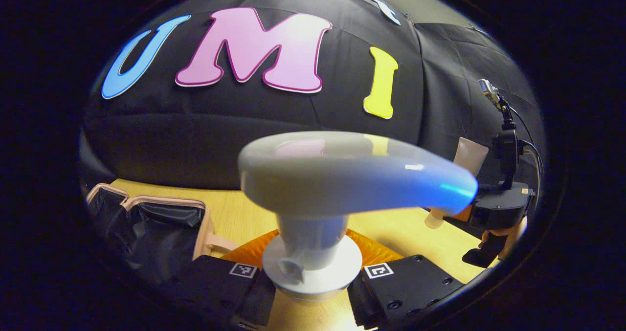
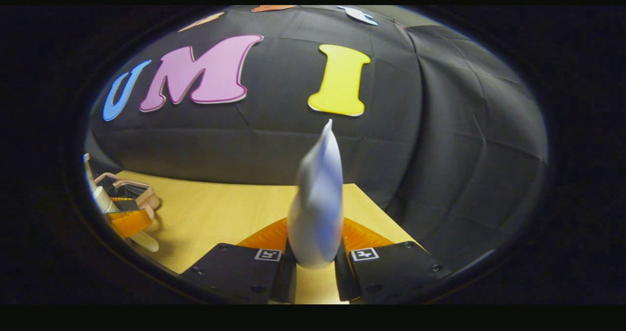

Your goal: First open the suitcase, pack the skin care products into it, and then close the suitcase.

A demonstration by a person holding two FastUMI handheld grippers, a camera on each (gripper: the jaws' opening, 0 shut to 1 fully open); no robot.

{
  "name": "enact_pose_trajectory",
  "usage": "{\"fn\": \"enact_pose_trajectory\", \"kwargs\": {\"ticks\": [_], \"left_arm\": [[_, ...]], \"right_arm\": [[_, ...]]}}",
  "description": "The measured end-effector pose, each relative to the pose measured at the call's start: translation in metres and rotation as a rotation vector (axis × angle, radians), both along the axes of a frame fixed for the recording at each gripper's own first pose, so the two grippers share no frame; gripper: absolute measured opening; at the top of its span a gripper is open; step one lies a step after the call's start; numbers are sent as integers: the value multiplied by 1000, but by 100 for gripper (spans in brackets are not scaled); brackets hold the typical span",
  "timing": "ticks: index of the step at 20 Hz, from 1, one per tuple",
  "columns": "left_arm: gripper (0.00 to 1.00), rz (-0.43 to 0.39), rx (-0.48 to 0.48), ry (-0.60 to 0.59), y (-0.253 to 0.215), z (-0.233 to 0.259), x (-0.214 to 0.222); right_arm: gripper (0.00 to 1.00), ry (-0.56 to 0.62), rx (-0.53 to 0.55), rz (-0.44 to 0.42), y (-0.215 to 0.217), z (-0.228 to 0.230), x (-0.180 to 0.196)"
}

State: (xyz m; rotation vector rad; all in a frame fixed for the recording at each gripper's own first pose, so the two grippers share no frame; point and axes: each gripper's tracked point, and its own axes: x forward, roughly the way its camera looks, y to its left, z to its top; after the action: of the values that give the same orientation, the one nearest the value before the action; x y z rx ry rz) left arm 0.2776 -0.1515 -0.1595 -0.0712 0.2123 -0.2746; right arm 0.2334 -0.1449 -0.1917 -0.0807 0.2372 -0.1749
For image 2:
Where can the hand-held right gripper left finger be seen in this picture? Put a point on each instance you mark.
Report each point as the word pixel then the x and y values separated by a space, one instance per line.
pixel 286 282

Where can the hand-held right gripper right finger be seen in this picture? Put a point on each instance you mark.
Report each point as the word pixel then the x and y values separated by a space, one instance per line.
pixel 345 282

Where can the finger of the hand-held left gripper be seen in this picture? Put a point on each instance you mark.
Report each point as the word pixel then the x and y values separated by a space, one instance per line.
pixel 128 205
pixel 129 222

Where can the cream white squeeze tube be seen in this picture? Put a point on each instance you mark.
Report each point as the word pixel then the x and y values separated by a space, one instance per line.
pixel 103 199

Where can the black backdrop cloth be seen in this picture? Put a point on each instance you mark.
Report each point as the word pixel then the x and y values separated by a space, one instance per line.
pixel 440 125

